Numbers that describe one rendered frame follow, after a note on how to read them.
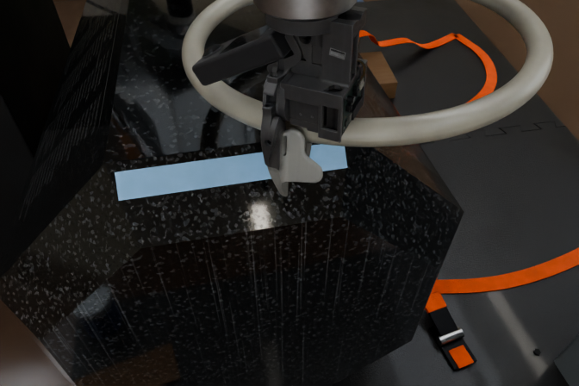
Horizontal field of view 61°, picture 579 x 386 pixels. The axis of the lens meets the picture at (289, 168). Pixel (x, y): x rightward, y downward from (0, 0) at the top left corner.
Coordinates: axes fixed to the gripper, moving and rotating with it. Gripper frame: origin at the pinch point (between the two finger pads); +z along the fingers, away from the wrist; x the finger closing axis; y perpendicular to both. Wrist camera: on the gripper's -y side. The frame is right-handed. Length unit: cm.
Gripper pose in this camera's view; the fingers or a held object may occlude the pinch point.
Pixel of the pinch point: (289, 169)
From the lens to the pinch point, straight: 56.5
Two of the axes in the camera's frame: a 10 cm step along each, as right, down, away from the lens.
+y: 9.1, 2.6, -3.3
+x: 4.2, -6.1, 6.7
